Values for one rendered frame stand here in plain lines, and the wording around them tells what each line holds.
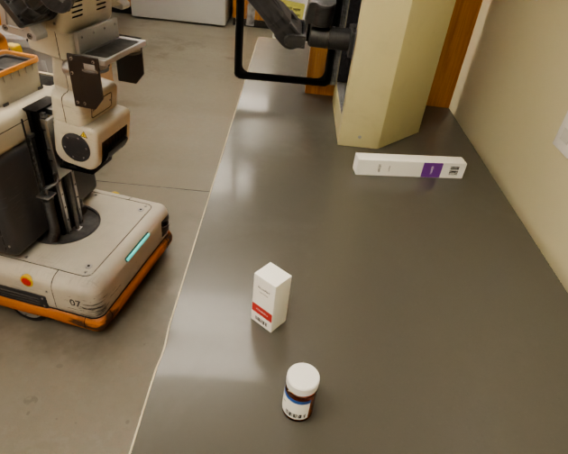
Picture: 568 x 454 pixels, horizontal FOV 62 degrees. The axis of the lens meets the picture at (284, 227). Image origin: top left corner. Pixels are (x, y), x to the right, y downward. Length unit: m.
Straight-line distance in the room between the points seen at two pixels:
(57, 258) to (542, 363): 1.63
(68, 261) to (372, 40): 1.34
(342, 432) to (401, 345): 0.18
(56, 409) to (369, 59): 1.48
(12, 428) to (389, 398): 1.41
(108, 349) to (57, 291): 0.29
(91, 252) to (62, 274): 0.14
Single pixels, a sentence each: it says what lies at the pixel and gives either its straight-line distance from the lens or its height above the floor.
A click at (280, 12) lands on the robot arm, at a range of 1.28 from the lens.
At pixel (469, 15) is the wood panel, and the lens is 1.64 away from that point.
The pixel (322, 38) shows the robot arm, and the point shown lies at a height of 1.18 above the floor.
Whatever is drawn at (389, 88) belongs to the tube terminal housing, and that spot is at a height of 1.11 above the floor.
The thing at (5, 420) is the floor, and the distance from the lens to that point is 1.89.
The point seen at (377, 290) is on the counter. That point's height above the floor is 0.94.
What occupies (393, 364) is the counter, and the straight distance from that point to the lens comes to 0.74.
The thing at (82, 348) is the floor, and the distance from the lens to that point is 2.00.
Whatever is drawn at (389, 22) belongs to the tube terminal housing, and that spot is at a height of 1.26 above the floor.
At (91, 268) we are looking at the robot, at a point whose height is 0.28.
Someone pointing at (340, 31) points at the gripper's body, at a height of 1.20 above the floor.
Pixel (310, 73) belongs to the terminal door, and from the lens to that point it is 1.54.
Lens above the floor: 1.50
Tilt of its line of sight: 36 degrees down
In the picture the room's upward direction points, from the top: 7 degrees clockwise
